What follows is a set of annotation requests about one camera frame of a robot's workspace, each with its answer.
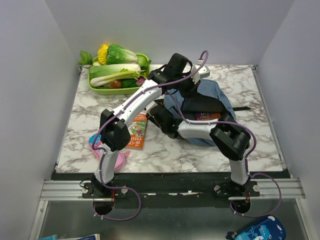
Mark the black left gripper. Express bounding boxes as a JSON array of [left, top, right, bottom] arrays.
[[173, 71, 201, 100]]

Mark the orange treehouse book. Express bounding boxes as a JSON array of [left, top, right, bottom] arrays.
[[126, 111, 148, 150]]

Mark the purple Roald Dahl book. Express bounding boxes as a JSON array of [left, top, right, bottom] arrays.
[[195, 112, 221, 121]]

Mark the blue fabric backpack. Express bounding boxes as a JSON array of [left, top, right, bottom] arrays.
[[146, 78, 251, 148]]

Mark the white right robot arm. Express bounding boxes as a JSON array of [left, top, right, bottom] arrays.
[[148, 105, 251, 196]]

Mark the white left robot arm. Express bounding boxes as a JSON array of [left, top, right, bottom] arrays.
[[92, 53, 207, 198]]

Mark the purple onion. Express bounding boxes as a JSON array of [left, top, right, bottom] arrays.
[[135, 76, 146, 87]]

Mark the green plastic vegetable tray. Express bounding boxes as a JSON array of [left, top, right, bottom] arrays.
[[88, 53, 151, 96]]

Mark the pink pencil case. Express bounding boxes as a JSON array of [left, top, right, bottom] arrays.
[[88, 133, 131, 172]]

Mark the green lettuce head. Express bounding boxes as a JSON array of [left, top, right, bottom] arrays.
[[106, 43, 138, 65]]

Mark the brown mushroom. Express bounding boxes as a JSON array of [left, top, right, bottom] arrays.
[[108, 80, 123, 89]]

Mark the yellow flower vegetable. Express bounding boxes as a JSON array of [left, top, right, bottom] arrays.
[[97, 44, 109, 65]]

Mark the white napa cabbage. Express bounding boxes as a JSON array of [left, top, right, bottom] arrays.
[[89, 63, 141, 76]]

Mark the blue shark pencil case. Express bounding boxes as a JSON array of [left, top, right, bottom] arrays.
[[225, 215, 287, 240]]

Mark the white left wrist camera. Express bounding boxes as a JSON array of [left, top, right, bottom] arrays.
[[190, 65, 211, 85]]

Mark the aluminium mounting rail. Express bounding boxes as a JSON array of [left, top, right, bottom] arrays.
[[40, 178, 306, 202]]

